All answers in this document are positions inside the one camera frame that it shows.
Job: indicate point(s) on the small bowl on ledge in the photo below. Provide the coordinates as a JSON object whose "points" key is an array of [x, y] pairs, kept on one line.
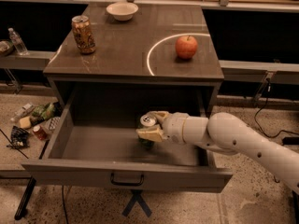
{"points": [[6, 48]]}

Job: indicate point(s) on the green chip bag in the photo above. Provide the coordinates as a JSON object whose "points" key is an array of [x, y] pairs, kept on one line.
{"points": [[44, 112]]}

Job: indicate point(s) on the gold patterned soda can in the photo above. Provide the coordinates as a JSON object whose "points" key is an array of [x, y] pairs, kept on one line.
{"points": [[83, 34]]}

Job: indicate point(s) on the green soda can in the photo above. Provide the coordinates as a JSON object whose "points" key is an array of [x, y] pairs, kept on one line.
{"points": [[146, 121]]}

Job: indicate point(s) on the clear blister pack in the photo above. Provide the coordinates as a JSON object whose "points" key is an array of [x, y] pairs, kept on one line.
{"points": [[53, 123]]}

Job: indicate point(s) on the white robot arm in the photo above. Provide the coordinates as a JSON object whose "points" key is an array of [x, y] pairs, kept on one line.
{"points": [[222, 133]]}

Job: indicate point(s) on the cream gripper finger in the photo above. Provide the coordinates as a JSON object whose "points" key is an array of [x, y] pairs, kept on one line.
{"points": [[153, 133], [157, 117]]}

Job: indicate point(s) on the open grey top drawer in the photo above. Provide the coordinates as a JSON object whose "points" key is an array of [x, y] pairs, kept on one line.
{"points": [[96, 137]]}

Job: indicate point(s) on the black stand leg right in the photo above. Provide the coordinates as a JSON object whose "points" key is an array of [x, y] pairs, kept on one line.
{"points": [[295, 197]]}

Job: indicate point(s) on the black drawer handle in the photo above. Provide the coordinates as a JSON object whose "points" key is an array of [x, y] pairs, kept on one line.
{"points": [[126, 180]]}

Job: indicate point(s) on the white bowl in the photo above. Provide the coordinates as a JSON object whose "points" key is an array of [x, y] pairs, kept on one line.
{"points": [[122, 11]]}

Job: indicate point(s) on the black stand leg left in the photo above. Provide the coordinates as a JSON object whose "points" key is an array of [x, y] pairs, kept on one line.
{"points": [[21, 210]]}

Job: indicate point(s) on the clear plastic water bottle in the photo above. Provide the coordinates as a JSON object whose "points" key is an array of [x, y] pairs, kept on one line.
{"points": [[17, 42]]}

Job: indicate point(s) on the small red can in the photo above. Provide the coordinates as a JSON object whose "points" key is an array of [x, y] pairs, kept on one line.
{"points": [[40, 133]]}

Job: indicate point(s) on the dark blue snack bag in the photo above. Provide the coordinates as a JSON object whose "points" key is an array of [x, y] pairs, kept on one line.
{"points": [[18, 138]]}

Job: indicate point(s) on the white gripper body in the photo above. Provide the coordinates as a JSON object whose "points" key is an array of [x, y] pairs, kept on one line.
{"points": [[175, 126]]}

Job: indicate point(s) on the black power adapter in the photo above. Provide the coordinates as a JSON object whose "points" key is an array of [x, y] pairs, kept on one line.
{"points": [[291, 141]]}

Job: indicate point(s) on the yellow sponge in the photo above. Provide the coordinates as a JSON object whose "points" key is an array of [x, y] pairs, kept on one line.
{"points": [[25, 123]]}

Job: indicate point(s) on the red apple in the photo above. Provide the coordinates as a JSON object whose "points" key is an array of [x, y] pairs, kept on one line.
{"points": [[186, 46]]}

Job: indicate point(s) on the black stand leg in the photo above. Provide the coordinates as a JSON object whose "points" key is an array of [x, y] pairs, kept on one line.
{"points": [[21, 210], [295, 197]]}

